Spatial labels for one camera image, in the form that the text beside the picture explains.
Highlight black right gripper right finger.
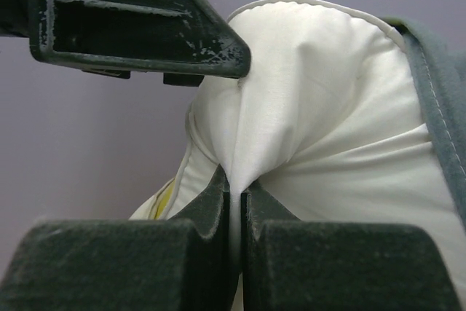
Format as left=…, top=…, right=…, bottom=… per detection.
left=241, top=183, right=459, bottom=311

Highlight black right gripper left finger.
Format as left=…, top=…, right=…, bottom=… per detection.
left=1, top=169, right=232, bottom=310

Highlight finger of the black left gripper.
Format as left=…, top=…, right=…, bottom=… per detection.
left=1, top=0, right=251, bottom=87

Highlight white pillow with yellow band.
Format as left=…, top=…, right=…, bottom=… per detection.
left=133, top=0, right=465, bottom=299

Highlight blue tan white checked pillowcase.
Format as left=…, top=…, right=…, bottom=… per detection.
left=384, top=17, right=465, bottom=221

